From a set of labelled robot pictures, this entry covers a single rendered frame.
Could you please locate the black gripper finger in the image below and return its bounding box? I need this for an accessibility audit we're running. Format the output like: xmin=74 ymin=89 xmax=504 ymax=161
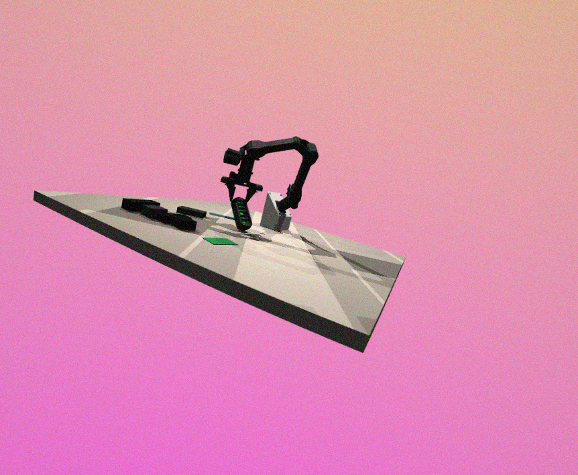
xmin=245 ymin=189 xmax=257 ymax=202
xmin=225 ymin=184 xmax=236 ymax=201

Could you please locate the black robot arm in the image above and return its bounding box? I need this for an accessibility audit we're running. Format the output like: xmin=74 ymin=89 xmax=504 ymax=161
xmin=223 ymin=136 xmax=319 ymax=213

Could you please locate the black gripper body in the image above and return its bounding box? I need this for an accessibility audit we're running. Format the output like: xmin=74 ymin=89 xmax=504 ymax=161
xmin=220 ymin=167 xmax=263 ymax=191

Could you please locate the green block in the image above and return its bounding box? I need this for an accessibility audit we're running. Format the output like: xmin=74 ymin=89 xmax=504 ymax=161
xmin=203 ymin=237 xmax=238 ymax=245

